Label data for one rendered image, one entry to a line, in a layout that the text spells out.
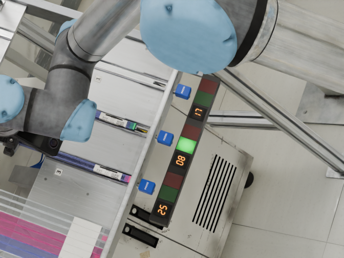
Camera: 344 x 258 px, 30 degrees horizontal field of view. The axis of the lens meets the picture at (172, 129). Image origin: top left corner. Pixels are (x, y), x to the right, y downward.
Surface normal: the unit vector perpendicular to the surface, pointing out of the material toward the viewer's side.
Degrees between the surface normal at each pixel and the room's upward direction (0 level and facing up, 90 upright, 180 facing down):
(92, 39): 66
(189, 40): 83
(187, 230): 90
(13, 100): 56
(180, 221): 90
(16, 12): 42
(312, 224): 0
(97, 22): 48
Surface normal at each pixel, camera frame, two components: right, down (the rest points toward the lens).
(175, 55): -0.24, 0.83
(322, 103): -0.66, -0.43
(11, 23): -0.04, -0.29
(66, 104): 0.28, -0.47
